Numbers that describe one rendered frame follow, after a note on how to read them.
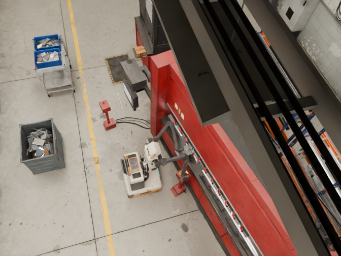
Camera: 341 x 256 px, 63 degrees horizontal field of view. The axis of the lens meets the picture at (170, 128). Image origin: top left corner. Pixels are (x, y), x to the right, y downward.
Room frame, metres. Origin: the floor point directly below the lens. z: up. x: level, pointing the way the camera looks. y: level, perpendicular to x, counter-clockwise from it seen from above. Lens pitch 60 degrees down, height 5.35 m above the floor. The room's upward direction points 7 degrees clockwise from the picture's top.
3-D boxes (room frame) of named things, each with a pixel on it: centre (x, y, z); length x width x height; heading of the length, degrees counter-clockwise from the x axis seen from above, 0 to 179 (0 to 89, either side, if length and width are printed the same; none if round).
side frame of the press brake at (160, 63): (3.09, 0.01, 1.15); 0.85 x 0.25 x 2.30; 124
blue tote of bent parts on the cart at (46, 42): (4.27, 2.84, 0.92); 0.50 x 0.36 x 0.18; 112
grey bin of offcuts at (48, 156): (2.13, 2.39, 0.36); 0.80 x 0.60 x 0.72; 22
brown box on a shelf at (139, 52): (4.31, 0.85, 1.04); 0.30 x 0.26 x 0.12; 22
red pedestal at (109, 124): (3.00, 1.34, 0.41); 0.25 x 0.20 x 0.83; 124
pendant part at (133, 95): (2.87, 0.75, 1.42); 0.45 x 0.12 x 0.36; 33
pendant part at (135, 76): (2.96, 0.70, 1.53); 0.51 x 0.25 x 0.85; 33
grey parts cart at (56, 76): (4.04, 2.75, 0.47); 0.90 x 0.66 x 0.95; 22
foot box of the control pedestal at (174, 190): (1.75, -0.30, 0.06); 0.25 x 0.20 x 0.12; 130
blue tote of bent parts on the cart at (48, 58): (3.87, 2.69, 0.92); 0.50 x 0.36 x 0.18; 112
